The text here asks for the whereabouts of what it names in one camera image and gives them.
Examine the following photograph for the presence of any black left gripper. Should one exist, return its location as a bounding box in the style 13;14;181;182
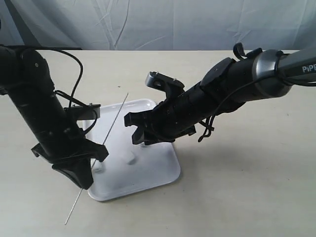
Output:
24;98;109;190

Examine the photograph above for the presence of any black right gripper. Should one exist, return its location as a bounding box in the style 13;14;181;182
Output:
124;86;217;146

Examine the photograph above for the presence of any white marshmallow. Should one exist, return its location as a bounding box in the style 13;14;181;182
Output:
91;160;105;173
125;153;137;165

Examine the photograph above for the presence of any thin metal skewer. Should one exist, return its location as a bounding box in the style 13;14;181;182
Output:
64;92;129;226

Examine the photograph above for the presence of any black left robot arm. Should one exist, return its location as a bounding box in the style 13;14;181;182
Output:
0;45;108;190

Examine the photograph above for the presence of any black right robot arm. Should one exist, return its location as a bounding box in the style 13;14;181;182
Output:
124;43;316;145

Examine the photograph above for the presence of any white rectangular plastic tray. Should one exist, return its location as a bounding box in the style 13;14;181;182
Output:
86;99;181;201

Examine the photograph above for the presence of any grey wrinkled backdrop cloth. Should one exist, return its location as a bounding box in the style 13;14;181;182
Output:
0;0;316;50

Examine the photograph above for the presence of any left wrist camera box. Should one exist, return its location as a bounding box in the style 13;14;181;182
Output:
64;104;101;121

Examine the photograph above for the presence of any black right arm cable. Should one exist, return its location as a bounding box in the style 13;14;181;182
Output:
197;42;316;143

